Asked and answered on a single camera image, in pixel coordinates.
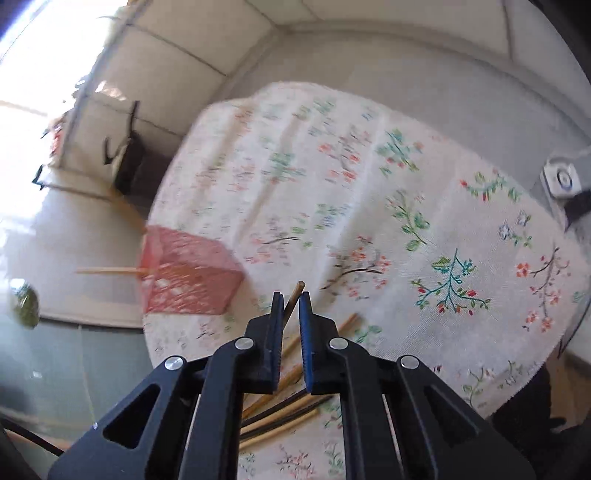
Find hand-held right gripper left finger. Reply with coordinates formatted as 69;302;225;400
47;291;286;480

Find black wok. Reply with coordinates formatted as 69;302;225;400
102;100;145;169

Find pink plastic utensil holder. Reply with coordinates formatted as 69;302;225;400
140;225;245;315

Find frosted glass door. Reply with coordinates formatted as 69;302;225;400
0;314;153;462

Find plastic bag of green vegetables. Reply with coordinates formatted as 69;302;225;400
11;281;40;329

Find dark brown stove stand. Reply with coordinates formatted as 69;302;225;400
115;138;178;199

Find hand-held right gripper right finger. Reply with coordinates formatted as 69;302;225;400
298;292;536;480

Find white wall socket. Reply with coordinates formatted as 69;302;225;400
540;156;583;200

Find floral tablecloth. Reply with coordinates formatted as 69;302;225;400
143;82;589;480

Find white kitchen cabinets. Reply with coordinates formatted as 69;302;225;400
55;0;583;171

